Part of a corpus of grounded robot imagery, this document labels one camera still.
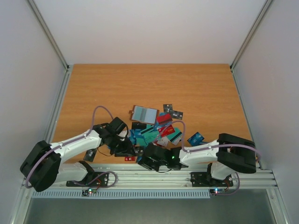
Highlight black card top upper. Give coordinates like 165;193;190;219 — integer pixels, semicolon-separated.
163;104;173;113

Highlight red gold VIP card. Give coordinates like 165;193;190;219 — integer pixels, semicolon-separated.
158;125;175;137

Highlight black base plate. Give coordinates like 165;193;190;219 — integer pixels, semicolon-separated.
190;172;234;187
66;172;109;187

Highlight right controller board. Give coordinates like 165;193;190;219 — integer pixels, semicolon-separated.
210;188;226;196

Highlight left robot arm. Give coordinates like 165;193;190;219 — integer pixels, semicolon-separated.
20;117;136;192

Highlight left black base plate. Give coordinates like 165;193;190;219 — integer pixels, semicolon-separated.
66;172;109;187

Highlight black vip card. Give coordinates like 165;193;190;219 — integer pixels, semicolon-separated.
134;147;144;156
83;149;97;162
169;110;183;120

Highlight blue card right upper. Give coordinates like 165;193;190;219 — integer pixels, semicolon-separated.
187;132;205;147

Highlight controller board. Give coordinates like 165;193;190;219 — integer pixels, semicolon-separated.
82;189;97;196
210;188;226;196

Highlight dark red card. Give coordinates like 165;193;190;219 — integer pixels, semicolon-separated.
157;113;172;125

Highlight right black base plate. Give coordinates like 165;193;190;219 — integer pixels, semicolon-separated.
190;172;234;187

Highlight black plain card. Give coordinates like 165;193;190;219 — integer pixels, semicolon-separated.
131;122;147;130

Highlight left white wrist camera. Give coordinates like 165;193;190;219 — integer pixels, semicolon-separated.
117;130;130;140

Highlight brown leather card holder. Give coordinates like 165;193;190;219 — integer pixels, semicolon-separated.
129;105;159;125

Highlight black VIP card bottom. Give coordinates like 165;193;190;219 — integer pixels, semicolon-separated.
134;147;144;156

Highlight blue card pile centre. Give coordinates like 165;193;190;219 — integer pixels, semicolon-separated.
129;129;138;145

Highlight aluminium frame rails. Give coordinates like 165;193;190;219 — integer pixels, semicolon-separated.
21;163;278;189

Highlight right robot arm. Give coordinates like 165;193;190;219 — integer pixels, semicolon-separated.
138;133;260;186

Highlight black VIP card top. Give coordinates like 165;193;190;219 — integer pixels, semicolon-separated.
169;110;183;120

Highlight black VIP card far left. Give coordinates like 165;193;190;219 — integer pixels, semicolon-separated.
83;149;97;162

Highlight teal card pile bottom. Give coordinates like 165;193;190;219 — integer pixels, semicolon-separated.
136;126;182;147

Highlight left controller board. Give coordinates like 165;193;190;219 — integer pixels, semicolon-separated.
82;189;97;196

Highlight grey slotted cable duct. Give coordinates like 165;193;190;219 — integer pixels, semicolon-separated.
32;189;210;199

